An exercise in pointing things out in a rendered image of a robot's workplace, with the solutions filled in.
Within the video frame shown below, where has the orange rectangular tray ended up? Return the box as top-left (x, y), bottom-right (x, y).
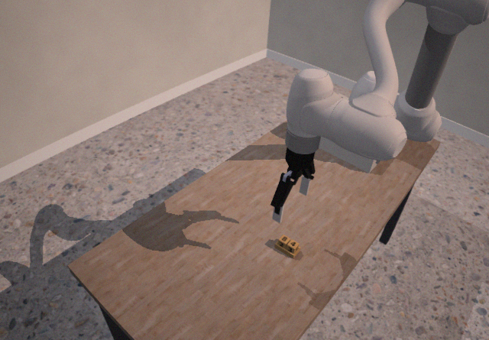
top-left (274, 243), bottom-right (300, 259)

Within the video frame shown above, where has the tan wooden number cube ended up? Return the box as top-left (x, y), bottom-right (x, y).
top-left (286, 239), bottom-right (299, 254)
top-left (278, 235), bottom-right (290, 249)

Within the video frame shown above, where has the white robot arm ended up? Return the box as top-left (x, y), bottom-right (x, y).
top-left (285, 0), bottom-right (489, 160)

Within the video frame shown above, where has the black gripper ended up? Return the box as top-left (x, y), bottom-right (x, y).
top-left (271, 148), bottom-right (315, 223)

